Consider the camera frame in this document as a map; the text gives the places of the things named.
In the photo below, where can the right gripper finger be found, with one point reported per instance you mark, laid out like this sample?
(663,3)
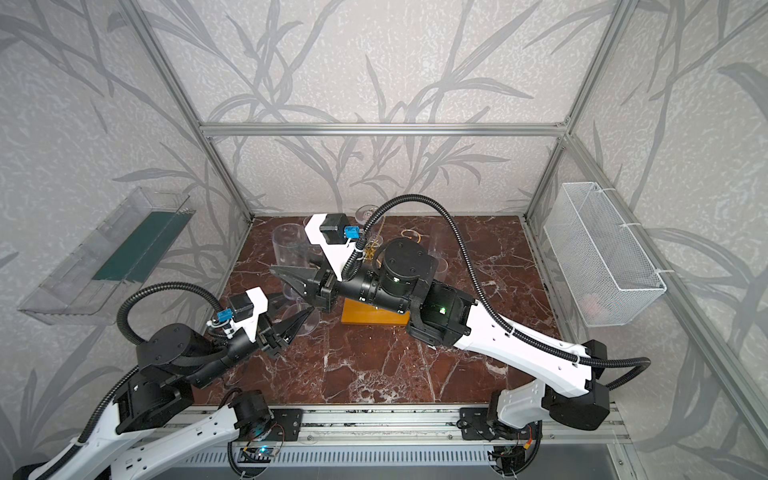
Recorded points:
(293,273)
(295,288)

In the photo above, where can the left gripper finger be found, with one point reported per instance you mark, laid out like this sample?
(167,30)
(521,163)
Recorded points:
(275,302)
(300,321)

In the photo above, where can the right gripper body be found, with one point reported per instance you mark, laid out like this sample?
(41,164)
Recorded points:
(325,285)

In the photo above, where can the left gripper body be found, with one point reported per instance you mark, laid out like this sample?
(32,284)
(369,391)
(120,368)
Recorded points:
(266,336)

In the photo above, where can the wine glass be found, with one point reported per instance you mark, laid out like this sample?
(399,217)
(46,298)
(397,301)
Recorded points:
(439,236)
(291,248)
(363,214)

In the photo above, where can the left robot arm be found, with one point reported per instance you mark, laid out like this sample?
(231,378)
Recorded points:
(172,364)

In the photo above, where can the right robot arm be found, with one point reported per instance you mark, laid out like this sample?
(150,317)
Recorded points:
(401,279)

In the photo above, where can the yellow wooden rack base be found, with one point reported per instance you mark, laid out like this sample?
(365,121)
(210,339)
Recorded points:
(357,313)

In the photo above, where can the green circuit board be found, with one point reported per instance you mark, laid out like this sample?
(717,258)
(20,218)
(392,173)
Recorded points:
(260,454)

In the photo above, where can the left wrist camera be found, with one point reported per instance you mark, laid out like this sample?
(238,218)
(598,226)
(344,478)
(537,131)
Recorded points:
(240,316)

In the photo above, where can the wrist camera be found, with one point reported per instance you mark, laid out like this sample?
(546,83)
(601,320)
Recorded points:
(240,316)
(337,238)

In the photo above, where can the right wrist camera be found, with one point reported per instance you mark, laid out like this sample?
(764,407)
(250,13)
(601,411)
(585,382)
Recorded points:
(337,238)

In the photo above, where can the gold wire glass rack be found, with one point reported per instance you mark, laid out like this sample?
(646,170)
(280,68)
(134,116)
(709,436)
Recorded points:
(378,241)

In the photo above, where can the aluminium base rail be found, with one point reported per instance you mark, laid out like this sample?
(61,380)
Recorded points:
(421,424)

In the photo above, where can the clear plastic wall shelf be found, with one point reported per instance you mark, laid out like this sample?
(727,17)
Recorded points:
(113,262)

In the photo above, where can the white wire mesh basket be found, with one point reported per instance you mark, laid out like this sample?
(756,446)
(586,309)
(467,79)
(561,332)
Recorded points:
(598,253)

